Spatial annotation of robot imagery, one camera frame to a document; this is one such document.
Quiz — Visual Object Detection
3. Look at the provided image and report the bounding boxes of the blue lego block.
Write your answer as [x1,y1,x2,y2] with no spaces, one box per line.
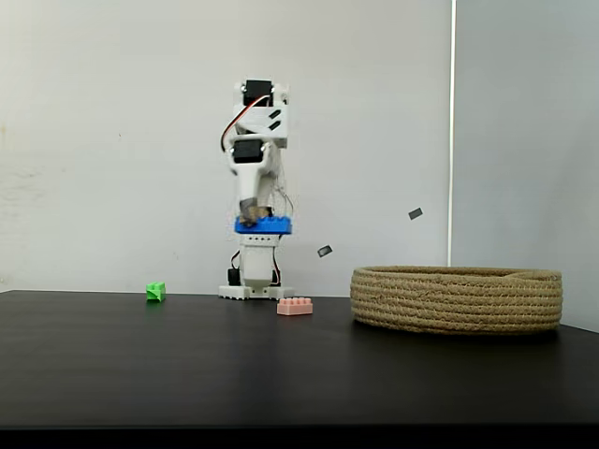
[233,214,295,236]

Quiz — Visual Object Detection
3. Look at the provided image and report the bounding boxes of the pink lego block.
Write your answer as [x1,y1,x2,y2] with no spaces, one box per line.
[276,297,314,316]

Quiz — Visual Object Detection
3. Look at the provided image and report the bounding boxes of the woven rope basket tray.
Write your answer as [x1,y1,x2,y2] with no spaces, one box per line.
[349,265,563,336]

